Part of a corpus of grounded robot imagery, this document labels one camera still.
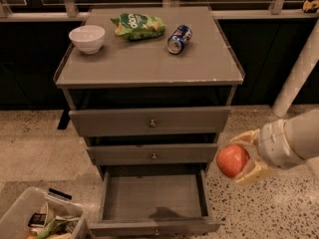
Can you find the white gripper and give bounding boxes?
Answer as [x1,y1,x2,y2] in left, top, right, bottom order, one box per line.
[229,119,303,184]

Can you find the red apple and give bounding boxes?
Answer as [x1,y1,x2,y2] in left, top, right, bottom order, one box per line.
[216,144,250,178]

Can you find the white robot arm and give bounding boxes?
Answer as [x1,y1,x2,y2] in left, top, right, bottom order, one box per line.
[230,21,319,185]

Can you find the grey top drawer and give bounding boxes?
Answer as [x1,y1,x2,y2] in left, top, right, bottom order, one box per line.
[69,107,230,136]

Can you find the grey drawer cabinet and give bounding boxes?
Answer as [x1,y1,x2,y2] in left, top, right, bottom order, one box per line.
[56,7,244,170]

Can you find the grey open bottom drawer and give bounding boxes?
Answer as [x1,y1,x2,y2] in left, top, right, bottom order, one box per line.
[90,164,221,237]

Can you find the grey middle drawer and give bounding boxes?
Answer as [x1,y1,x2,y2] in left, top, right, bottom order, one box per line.
[87,143,217,165]

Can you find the blue soda can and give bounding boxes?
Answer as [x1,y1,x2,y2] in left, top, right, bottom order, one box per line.
[167,25,192,55]

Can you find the yellow object on ledge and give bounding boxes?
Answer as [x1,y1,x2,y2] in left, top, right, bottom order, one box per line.
[302,0,319,13]

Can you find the green chip bag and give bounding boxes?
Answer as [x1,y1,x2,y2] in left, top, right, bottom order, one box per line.
[111,13,165,41]

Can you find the white ceramic bowl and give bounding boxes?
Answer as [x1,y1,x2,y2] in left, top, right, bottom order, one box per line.
[69,25,105,54]

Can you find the green snack packet in bin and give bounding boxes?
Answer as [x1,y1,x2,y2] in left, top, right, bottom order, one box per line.
[36,216,80,239]

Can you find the clear plastic storage bin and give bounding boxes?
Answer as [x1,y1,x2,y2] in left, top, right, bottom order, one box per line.
[0,187,88,239]

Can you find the black packet in bin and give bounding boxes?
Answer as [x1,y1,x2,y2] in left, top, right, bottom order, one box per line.
[28,213,46,228]

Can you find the metal railing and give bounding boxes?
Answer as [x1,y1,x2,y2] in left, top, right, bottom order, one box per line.
[0,0,319,22]

